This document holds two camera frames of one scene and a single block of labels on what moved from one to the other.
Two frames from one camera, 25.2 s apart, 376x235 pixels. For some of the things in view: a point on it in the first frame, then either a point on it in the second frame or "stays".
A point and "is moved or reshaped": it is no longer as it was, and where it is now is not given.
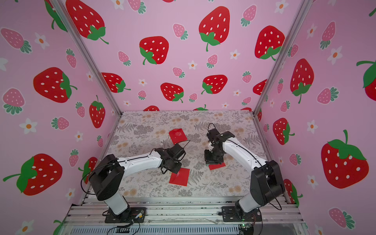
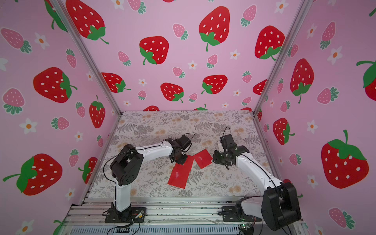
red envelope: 181,178 is moved or reshaped
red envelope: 216,166 to 203,158
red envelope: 177,135 to 181,172
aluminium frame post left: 63,8 stays
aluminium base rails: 185,216 stays
